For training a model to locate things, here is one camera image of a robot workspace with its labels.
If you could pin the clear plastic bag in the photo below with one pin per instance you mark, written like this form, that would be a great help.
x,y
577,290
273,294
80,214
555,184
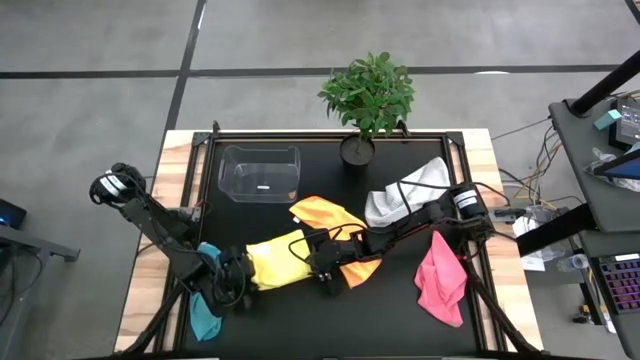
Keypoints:
x,y
602,160

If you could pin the teal microfiber towel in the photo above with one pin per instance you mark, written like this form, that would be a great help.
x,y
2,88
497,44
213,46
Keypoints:
x,y
205,322

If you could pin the black screen device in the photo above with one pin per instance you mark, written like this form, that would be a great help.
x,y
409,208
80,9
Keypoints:
x,y
627,125

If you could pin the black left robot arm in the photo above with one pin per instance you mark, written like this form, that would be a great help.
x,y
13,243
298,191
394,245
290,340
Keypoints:
x,y
160,225

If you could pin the grey side desk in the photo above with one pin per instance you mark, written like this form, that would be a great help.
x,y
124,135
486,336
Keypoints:
x,y
575,150

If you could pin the small black yellow tool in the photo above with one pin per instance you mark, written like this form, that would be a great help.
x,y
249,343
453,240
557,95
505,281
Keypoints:
x,y
582,315

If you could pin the black table mat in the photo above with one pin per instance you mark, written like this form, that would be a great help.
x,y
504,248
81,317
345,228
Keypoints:
x,y
350,330

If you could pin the backlit computer keyboard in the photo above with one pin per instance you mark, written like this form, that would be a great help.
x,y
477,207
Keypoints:
x,y
622,282

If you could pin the black metal table frame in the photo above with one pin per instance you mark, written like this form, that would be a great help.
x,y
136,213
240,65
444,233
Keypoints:
x,y
325,136

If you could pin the blue screen tablet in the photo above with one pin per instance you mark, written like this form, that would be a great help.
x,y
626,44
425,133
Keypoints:
x,y
625,169

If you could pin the yellow microfiber towel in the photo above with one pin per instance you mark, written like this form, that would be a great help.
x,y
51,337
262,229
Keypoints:
x,y
277,260

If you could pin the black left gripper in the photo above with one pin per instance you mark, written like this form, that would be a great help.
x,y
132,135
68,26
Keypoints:
x,y
227,272

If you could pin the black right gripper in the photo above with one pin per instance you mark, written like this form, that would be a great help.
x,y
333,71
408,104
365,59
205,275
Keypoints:
x,y
330,255

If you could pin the white paper sheet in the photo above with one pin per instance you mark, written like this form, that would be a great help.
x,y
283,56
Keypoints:
x,y
534,262

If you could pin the pink microfiber towel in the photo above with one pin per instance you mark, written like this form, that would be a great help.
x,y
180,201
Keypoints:
x,y
440,285

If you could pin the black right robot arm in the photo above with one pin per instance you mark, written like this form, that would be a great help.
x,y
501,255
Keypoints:
x,y
415,222

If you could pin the pale waffle weave towel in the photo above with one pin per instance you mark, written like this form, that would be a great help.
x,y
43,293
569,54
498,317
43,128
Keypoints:
x,y
387,207

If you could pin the dark device with blue light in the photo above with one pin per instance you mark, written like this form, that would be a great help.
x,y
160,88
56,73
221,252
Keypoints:
x,y
10,215

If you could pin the green potted plant black pot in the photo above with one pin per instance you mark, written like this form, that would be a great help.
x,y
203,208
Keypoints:
x,y
370,95

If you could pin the black metal pole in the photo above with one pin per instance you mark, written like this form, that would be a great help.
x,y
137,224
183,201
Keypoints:
x,y
605,85

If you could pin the small teal box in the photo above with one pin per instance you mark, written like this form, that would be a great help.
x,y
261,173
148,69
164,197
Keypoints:
x,y
607,120

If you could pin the grey desk with leg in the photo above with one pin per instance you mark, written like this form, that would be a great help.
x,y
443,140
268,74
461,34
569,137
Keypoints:
x,y
20,300

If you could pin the clear plastic bin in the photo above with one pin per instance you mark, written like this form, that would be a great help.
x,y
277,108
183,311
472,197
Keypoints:
x,y
260,172

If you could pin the orange microfiber towel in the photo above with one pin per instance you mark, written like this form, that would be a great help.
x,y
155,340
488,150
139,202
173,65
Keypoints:
x,y
320,212

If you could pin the clear plastic bottle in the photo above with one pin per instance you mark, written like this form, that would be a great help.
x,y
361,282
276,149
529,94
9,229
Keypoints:
x,y
575,262

